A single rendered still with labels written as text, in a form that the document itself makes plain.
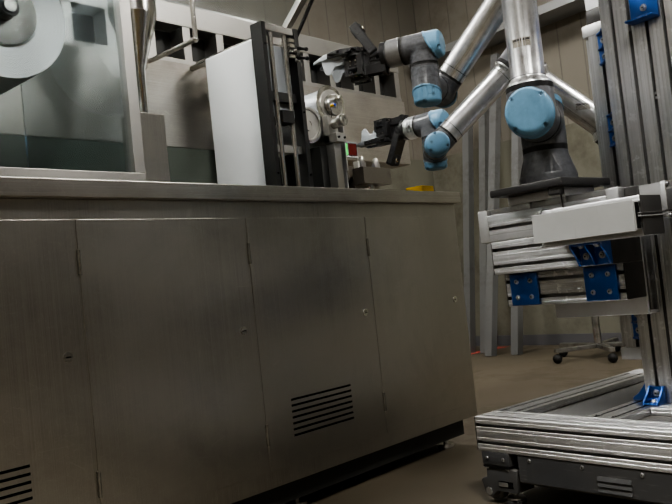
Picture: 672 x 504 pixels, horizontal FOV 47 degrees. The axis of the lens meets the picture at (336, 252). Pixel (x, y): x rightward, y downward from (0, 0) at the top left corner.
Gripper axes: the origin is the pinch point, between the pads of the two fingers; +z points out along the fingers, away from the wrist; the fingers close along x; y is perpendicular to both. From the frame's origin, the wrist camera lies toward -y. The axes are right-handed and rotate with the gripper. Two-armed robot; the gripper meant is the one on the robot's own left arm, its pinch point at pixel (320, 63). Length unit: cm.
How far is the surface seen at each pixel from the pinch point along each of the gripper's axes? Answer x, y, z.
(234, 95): 23.1, -7.2, 42.9
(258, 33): 7.3, -18.0, 23.9
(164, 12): 18, -41, 67
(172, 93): 21, -12, 67
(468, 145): 391, -90, 58
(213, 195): -27, 41, 19
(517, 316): 360, 48, 26
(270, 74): 14.4, -7.3, 24.2
